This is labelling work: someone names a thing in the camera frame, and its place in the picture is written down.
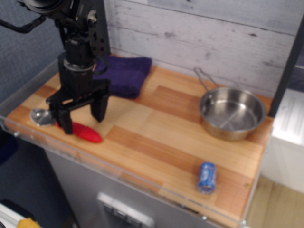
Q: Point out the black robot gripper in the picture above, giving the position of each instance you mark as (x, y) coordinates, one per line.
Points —
(78, 89)

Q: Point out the red handled metal spoon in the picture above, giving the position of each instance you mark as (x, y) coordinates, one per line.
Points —
(43, 118)

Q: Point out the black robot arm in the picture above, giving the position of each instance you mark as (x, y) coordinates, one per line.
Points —
(77, 22)

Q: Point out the silver steel pot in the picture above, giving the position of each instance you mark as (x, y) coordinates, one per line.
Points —
(228, 113)

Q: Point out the folded purple towel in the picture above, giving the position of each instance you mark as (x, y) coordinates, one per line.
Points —
(127, 75)

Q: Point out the silver toy fridge cabinet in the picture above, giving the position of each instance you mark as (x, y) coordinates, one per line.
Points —
(166, 195)

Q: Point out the silver dispenser button panel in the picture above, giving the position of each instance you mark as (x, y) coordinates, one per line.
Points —
(124, 212)

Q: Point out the clear acrylic table guard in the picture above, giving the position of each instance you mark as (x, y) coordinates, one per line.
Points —
(164, 124)

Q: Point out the yellow object bottom left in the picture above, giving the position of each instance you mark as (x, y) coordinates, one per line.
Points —
(28, 223)

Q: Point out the blue gum bottle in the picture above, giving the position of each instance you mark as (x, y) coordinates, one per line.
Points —
(207, 178)

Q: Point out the white appliance at right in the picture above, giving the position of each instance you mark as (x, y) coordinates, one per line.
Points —
(283, 161)

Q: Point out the dark grey vertical post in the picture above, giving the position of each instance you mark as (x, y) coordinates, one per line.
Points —
(110, 15)

